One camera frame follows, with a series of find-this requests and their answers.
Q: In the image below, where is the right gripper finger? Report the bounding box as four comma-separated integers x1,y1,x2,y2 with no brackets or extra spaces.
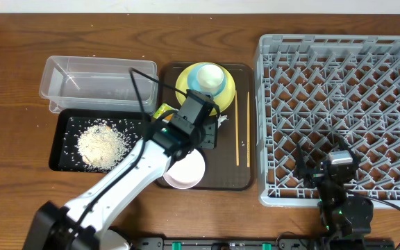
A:
335,137,360,162
293,144,312,178

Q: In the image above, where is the white tissue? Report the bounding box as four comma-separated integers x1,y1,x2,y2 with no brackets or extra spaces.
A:
217,115,228,128

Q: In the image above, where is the green orange snack wrapper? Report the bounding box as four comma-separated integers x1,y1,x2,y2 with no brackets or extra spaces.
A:
153,103,177,122

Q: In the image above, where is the white bowl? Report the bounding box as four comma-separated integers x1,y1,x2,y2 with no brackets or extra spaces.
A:
163,149,206,190

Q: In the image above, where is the pile of rice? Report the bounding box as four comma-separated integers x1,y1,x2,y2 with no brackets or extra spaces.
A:
78,125,126,170

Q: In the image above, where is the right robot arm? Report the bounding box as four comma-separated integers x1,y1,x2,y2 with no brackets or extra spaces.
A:
293,140,374,249

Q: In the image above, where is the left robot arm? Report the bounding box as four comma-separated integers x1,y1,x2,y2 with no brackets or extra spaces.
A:
23,90,219,249

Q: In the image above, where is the grey dishwasher rack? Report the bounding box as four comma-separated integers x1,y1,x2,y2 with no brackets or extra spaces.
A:
254,34,400,208

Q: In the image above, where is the black waste tray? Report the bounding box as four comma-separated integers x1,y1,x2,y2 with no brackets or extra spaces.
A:
49,109,144,173

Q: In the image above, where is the light blue bowl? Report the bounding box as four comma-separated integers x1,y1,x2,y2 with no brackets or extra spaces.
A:
187,63,227,97

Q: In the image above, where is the yellow plate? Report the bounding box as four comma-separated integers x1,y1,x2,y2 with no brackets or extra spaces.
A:
176,62,236,113

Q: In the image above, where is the brown serving tray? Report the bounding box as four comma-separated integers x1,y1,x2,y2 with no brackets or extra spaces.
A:
151,61,256,192

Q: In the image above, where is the cream white cup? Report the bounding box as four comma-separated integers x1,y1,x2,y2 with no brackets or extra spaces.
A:
197,64,224,95

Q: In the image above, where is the clear plastic bin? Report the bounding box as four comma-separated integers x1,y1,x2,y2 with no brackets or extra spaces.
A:
39,56,158,113

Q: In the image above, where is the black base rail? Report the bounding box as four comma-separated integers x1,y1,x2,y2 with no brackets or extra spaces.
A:
106,228,395,250

